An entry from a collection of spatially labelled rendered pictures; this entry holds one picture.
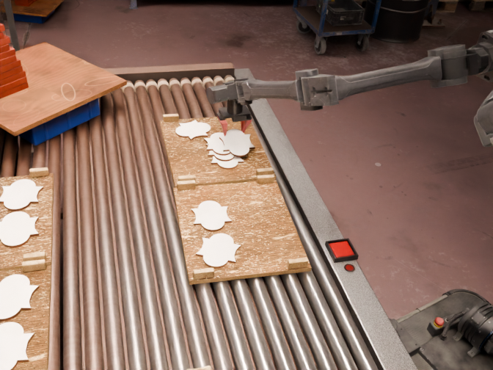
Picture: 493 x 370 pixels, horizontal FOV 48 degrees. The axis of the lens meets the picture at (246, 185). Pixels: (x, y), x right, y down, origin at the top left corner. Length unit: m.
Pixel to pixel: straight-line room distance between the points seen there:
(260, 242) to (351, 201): 1.78
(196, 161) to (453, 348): 1.28
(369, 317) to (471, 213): 2.11
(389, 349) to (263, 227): 0.51
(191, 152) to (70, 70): 0.63
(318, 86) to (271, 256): 0.50
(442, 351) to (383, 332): 0.91
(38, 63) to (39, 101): 0.31
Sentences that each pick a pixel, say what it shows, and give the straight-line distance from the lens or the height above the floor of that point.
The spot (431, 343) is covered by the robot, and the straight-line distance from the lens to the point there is 2.42.
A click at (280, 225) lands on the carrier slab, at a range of 1.70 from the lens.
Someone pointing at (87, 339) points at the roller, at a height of 0.92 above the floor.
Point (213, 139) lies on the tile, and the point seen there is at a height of 0.96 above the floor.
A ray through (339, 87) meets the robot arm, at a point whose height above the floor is 1.41.
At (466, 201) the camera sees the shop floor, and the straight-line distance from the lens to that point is 3.65.
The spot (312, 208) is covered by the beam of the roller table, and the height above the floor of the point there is 0.91.
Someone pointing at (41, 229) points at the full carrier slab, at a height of 0.94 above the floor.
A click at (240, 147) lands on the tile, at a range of 1.95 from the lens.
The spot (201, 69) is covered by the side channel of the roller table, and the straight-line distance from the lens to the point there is 2.51.
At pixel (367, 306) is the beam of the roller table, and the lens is 1.56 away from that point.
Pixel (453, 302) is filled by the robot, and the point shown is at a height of 0.24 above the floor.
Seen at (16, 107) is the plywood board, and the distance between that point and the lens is 2.10.
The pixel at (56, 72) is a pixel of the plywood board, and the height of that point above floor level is 1.04.
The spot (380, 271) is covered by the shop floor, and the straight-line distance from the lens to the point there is 2.98.
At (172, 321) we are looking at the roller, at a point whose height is 0.92.
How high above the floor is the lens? 2.07
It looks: 38 degrees down
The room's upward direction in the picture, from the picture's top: 5 degrees clockwise
